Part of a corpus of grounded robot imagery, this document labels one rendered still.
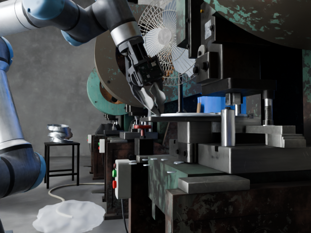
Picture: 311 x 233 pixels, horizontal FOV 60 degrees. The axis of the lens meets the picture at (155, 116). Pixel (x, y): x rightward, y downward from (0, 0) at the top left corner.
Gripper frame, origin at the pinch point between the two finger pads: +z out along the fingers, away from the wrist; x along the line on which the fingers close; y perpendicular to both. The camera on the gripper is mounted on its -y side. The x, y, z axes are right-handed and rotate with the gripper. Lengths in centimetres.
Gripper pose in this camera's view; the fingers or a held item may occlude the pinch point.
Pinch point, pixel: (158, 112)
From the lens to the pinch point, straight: 75.7
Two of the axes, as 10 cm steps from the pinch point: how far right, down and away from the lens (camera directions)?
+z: 4.0, 9.1, 0.9
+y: 2.9, -0.4, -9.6
